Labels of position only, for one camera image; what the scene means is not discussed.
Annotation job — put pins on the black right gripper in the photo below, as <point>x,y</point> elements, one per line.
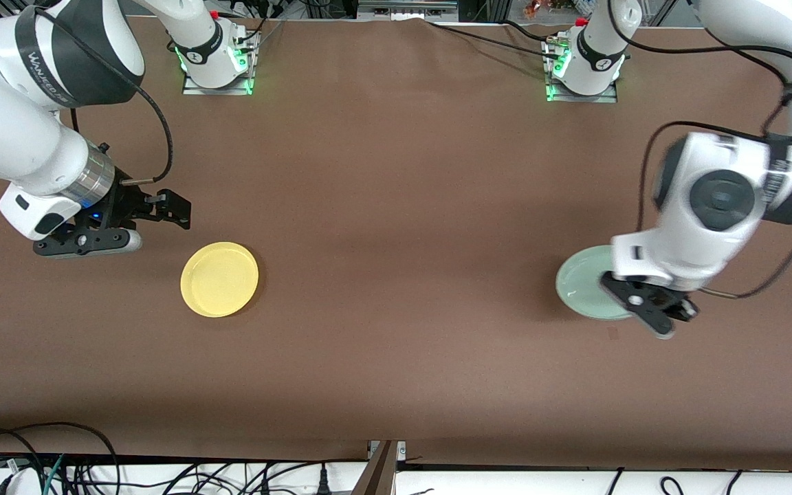
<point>123,203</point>

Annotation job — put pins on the metal table bracket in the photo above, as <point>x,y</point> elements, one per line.
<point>383,471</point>

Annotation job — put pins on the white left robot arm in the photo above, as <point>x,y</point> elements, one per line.
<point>702,161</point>

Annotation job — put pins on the light green round plate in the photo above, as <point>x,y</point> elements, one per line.
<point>581,282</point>

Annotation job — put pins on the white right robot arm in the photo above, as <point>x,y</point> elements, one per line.
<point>11,130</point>

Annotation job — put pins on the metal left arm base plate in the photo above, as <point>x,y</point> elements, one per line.
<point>606,97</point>

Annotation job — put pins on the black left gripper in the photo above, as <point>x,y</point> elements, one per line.
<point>675,309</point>

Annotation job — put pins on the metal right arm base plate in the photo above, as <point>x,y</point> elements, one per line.
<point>193,86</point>

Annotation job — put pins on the grey metal box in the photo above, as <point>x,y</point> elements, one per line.
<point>406,7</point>

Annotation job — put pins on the brown table cloth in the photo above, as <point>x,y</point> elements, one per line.
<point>403,275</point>

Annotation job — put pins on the yellow round plate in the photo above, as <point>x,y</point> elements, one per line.
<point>219,279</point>

